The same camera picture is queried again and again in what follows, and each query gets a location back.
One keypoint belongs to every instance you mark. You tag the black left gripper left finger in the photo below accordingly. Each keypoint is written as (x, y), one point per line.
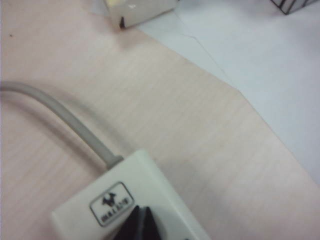
(131, 225)

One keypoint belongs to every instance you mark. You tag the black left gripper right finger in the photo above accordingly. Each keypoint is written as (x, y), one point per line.
(151, 227)

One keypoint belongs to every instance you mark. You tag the white power strip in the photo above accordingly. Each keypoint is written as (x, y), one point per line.
(155, 190)

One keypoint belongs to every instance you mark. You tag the white paper sheet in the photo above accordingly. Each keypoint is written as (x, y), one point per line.
(262, 62)

